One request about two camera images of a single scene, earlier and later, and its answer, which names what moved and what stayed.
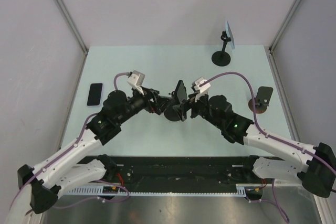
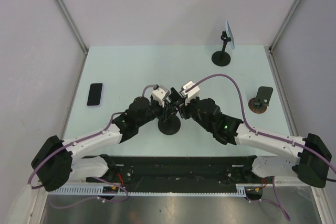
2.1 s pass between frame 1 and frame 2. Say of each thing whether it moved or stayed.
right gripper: stayed
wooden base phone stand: stayed
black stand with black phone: moved
